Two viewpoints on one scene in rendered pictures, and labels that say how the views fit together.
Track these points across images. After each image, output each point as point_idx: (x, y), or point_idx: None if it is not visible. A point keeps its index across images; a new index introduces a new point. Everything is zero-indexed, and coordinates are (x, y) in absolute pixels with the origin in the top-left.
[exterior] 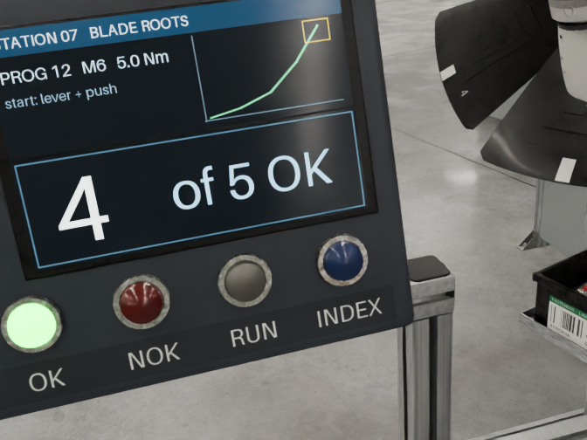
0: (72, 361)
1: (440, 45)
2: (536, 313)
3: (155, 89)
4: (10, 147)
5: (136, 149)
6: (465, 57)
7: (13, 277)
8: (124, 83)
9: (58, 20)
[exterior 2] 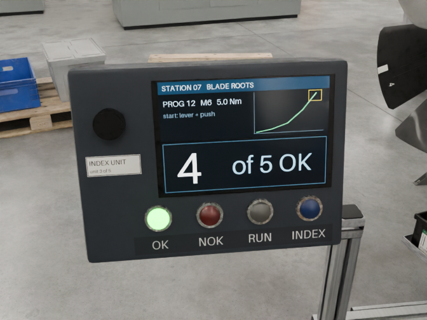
0: (173, 238)
1: (380, 50)
2: (413, 238)
3: (232, 115)
4: (162, 136)
5: (219, 143)
6: (396, 61)
7: (153, 195)
8: (218, 112)
9: (193, 79)
